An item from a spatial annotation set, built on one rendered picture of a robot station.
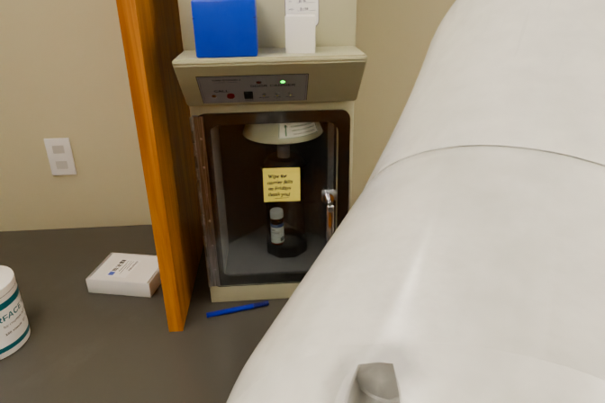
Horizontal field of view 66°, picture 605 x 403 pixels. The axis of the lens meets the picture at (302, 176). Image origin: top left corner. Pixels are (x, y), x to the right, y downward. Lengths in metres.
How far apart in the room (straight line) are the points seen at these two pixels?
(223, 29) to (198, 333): 0.62
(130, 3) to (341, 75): 0.36
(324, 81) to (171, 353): 0.61
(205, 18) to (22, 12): 0.76
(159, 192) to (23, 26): 0.72
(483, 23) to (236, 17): 0.64
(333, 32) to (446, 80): 0.76
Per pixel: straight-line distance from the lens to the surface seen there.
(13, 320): 1.13
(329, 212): 0.95
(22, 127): 1.55
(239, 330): 1.06
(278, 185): 0.97
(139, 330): 1.11
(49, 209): 1.63
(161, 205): 0.92
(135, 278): 1.20
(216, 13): 0.80
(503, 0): 0.19
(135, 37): 0.84
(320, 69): 0.81
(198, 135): 0.94
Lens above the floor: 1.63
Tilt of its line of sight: 23 degrees down
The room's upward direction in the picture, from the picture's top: 1 degrees counter-clockwise
